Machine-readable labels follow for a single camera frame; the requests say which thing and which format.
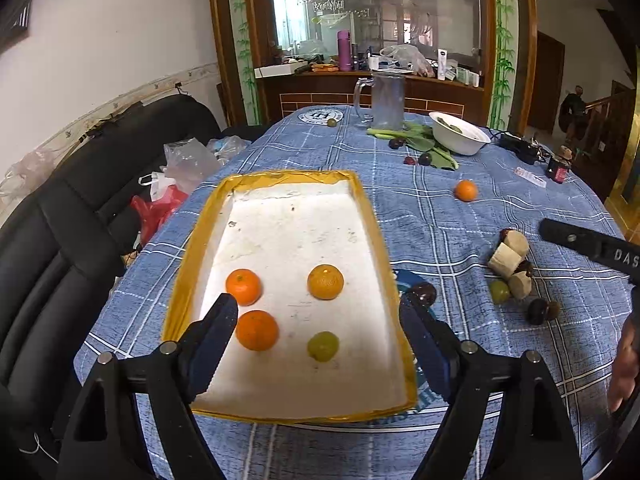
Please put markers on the green leafy vegetable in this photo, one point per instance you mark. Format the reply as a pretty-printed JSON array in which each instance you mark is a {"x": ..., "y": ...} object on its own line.
[{"x": 420, "y": 141}]

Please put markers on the purple bottle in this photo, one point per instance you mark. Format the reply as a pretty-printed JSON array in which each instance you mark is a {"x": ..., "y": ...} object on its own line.
[{"x": 344, "y": 50}]

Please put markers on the red plastic bag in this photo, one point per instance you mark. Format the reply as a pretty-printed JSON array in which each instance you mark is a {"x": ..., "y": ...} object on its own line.
[{"x": 155, "y": 210}]

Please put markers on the white foam tray yellow tape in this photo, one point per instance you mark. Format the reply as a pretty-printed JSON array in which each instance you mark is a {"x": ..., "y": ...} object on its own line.
[{"x": 300, "y": 220}]

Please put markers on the clear plastic bag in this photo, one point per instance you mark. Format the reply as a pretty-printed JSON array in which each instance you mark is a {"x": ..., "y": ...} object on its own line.
[{"x": 190, "y": 160}]

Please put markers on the wooden mirror cabinet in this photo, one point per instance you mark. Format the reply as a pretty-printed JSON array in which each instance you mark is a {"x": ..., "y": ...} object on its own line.
[{"x": 320, "y": 92}]

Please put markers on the person's right hand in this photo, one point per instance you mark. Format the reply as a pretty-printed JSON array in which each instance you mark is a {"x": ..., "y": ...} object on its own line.
[{"x": 625, "y": 360}]

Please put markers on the small dark bottle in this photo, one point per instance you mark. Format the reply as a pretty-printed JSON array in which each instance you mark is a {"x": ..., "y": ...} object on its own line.
[{"x": 558, "y": 169}]

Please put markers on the orange mandarin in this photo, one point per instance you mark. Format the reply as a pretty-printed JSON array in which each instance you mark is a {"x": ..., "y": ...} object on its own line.
[
  {"x": 243, "y": 286},
  {"x": 325, "y": 282},
  {"x": 466, "y": 190},
  {"x": 257, "y": 330}
]

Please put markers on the red date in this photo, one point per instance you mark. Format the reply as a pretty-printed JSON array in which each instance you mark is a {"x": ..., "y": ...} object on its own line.
[{"x": 505, "y": 234}]

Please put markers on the large peeled sugarcane chunk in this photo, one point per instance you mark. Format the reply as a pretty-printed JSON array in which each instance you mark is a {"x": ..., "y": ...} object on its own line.
[{"x": 519, "y": 244}]

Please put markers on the brown wooden door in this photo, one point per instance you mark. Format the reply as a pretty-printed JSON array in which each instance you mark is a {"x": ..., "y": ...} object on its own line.
[{"x": 545, "y": 85}]

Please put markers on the white paper tag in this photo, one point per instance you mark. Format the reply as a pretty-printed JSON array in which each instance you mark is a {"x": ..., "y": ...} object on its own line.
[{"x": 531, "y": 175}]

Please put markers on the blue white plastic bag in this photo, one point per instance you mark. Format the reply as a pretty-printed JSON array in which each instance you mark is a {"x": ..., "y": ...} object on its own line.
[{"x": 227, "y": 147}]

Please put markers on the white bowl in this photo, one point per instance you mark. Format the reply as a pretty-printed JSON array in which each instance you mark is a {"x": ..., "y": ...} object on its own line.
[{"x": 457, "y": 140}]

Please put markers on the black device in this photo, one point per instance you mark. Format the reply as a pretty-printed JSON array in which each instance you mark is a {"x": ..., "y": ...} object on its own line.
[{"x": 517, "y": 145}]

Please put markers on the black leather sofa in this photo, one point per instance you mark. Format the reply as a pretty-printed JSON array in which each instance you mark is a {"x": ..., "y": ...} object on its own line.
[{"x": 50, "y": 240}]

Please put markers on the translucent plastic bag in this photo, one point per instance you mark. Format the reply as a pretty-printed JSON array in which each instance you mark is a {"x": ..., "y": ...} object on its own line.
[{"x": 407, "y": 57}]

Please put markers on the green vegetable piece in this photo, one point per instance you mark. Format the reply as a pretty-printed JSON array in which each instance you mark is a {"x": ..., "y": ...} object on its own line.
[{"x": 445, "y": 122}]

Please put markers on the small peeled sugarcane chunk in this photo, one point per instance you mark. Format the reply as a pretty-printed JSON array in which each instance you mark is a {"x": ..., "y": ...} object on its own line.
[{"x": 520, "y": 285}]

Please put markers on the flat white box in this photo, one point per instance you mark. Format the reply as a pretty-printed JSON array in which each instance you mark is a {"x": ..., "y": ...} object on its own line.
[{"x": 280, "y": 70}]

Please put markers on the white tube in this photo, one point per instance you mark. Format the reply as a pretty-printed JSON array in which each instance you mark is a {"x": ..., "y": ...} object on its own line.
[{"x": 442, "y": 64}]

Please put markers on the dark purple plum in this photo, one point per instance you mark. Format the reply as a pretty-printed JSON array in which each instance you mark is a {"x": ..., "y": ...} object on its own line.
[
  {"x": 396, "y": 143},
  {"x": 526, "y": 266},
  {"x": 537, "y": 311},
  {"x": 424, "y": 294},
  {"x": 426, "y": 159}
]

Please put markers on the clear glass pitcher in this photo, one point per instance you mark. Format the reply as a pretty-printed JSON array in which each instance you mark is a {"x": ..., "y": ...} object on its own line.
[{"x": 386, "y": 100}]

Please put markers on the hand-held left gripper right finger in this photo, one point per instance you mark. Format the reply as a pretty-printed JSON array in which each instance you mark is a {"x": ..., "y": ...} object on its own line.
[{"x": 425, "y": 340}]

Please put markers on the blocky peeled sugarcane chunk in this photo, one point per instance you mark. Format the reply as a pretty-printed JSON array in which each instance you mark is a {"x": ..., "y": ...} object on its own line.
[{"x": 504, "y": 263}]

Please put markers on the blue plaid tablecloth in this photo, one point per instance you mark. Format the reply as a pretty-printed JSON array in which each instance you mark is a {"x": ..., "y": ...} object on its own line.
[{"x": 425, "y": 220}]

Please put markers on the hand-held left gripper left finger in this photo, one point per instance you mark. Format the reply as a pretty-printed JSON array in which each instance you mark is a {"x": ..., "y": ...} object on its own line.
[{"x": 215, "y": 345}]

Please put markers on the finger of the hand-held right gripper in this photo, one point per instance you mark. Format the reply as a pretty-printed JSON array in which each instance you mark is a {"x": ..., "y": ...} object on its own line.
[{"x": 570, "y": 237}]

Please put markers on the small white boxes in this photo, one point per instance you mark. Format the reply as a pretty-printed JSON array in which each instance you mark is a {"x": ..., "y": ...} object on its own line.
[{"x": 467, "y": 76}]

